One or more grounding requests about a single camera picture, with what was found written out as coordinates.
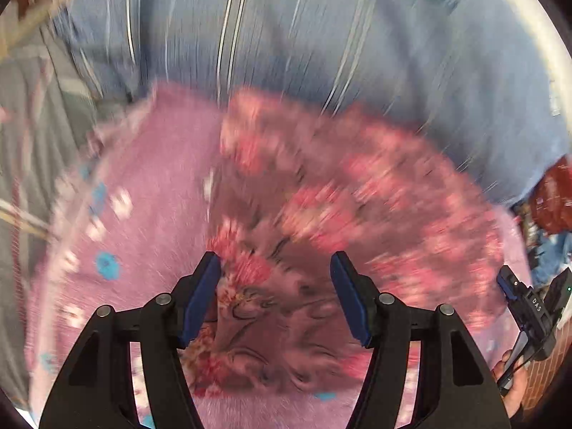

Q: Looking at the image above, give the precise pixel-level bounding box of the blue plaid blanket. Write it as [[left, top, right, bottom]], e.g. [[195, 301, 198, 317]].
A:
[[54, 0, 571, 205]]

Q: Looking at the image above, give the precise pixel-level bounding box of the pink floral bed sheet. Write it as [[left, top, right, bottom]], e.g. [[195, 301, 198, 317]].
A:
[[24, 81, 533, 429]]

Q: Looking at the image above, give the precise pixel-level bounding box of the maroon floral small garment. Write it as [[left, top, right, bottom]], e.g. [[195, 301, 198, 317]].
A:
[[181, 89, 503, 397]]

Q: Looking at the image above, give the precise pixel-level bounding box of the person's right hand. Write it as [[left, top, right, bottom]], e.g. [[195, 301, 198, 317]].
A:
[[492, 350, 527, 417]]

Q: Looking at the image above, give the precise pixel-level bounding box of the grey patterned cloth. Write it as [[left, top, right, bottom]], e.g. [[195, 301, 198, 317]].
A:
[[1, 26, 132, 414]]

